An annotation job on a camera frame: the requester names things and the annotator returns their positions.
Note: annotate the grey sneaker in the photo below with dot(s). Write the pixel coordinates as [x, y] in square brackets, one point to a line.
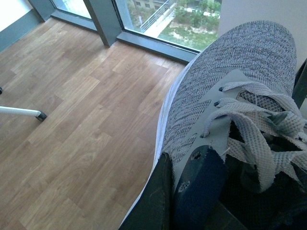
[236, 97]

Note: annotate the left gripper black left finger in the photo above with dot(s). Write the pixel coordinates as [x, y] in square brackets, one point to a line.
[152, 210]

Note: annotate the white chair leg with caster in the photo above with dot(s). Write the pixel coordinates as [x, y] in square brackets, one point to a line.
[19, 111]

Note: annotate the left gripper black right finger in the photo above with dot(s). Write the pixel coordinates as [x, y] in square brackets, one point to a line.
[195, 203]

